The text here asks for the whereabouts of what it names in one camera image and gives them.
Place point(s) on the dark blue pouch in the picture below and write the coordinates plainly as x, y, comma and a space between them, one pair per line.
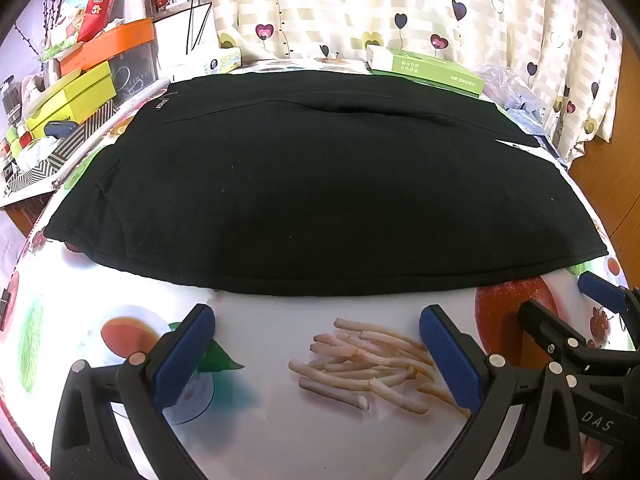
60, 129

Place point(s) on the black pants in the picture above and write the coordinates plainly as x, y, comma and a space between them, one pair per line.
320, 185

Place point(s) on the wooden cabinet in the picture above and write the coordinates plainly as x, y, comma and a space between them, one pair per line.
620, 185

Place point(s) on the fruit printed tablecloth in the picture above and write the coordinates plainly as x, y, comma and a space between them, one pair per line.
275, 330

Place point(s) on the yellow-green cardboard box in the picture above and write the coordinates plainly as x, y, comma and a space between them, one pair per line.
75, 92

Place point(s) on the clear plastic bag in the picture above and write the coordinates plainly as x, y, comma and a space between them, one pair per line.
510, 85

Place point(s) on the black white striped box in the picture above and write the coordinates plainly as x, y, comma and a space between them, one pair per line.
65, 155

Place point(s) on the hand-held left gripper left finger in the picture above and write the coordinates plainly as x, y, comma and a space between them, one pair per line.
184, 357

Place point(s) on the red colourful snack bag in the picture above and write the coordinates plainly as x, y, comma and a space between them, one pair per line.
85, 5

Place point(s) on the white green tissue pack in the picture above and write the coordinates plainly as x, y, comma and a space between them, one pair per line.
222, 62

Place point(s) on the black storage box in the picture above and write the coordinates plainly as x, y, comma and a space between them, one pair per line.
135, 72

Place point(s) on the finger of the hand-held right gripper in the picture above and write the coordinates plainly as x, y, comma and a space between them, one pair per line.
602, 290
550, 325

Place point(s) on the orange box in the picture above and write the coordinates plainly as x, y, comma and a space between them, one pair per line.
115, 42

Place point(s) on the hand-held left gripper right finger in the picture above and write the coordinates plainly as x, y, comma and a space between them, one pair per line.
450, 360

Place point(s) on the heart patterned curtain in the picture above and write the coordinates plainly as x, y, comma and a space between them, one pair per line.
350, 0

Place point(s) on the flat green box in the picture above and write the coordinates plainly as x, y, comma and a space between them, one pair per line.
430, 67

